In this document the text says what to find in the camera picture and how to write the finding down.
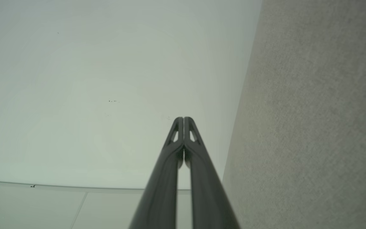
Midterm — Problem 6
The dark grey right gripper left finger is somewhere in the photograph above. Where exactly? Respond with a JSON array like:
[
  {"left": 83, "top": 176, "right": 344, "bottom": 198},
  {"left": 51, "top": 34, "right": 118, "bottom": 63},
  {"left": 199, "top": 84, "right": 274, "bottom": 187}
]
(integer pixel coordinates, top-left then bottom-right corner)
[{"left": 129, "top": 117, "right": 184, "bottom": 229}]

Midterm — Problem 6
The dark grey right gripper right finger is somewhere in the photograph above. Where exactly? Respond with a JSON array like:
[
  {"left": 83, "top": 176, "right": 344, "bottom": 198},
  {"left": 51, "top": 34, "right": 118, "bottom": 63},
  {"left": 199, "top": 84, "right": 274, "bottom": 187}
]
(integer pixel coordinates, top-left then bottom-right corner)
[{"left": 184, "top": 117, "right": 241, "bottom": 229}]

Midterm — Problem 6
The grey wall baseboard strip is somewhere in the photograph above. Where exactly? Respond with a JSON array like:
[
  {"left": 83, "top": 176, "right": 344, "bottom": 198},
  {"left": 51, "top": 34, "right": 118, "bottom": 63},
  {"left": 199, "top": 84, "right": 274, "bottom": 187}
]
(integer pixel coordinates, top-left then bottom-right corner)
[{"left": 0, "top": 181, "right": 192, "bottom": 195}]

